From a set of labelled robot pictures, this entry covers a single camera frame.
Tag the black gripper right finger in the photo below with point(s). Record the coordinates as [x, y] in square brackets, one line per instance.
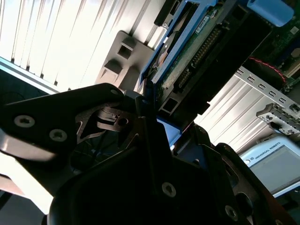
[218, 164]

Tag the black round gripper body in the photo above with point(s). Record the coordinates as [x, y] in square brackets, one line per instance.
[105, 199]

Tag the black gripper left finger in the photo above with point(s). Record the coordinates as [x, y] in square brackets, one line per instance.
[47, 117]

